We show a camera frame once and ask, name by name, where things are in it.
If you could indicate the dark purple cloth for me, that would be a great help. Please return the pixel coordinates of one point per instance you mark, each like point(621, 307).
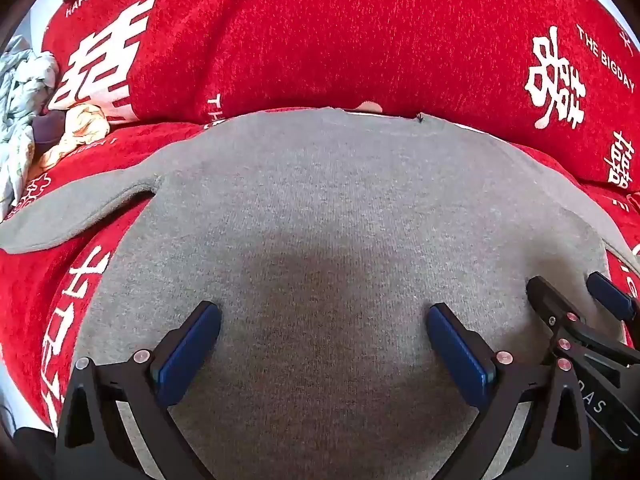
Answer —
point(47, 127)

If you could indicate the grey knit sweater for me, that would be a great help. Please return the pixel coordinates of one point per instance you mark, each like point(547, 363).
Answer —
point(320, 210)

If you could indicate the pale floral cloth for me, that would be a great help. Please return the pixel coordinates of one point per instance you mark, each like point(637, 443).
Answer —
point(20, 95)

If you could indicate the cream crumpled cloth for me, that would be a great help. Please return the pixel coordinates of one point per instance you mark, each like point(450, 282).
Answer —
point(82, 125)

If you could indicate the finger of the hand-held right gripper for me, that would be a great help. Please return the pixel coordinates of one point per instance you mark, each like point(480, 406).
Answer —
point(547, 302)
point(610, 295)

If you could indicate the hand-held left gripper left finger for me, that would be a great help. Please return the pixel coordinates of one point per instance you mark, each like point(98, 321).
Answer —
point(190, 350)

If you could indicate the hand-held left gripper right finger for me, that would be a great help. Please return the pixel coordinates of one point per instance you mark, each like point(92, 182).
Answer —
point(460, 355)

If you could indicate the red printed blanket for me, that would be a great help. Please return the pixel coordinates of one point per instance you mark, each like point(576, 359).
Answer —
point(325, 35)

